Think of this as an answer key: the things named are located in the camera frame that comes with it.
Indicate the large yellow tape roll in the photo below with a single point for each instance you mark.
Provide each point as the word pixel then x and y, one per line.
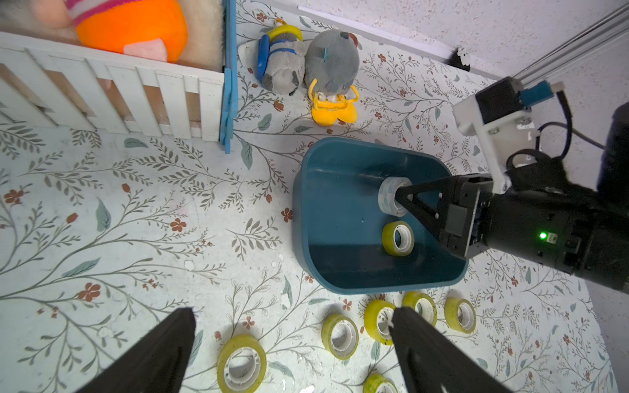
pixel 241 365

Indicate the teal plastic storage box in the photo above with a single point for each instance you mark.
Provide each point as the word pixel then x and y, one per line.
pixel 337 224

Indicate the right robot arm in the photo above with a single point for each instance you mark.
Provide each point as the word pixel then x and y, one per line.
pixel 544 219

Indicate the orange plush doll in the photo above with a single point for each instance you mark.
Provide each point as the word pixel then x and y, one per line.
pixel 152 29

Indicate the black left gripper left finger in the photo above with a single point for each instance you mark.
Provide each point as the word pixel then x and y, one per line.
pixel 157 363

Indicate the green patterned tape roll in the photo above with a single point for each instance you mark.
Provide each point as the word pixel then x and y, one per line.
pixel 377 383

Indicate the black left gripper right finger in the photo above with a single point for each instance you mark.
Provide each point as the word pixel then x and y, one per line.
pixel 429 362

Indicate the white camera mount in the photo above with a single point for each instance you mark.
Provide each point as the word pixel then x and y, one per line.
pixel 500 117

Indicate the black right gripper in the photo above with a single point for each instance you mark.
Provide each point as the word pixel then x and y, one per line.
pixel 450 209

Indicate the white and blue toy crib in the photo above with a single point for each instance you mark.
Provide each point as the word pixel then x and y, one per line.
pixel 49 78

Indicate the clear transparent tape roll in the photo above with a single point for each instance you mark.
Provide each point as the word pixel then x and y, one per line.
pixel 387 196

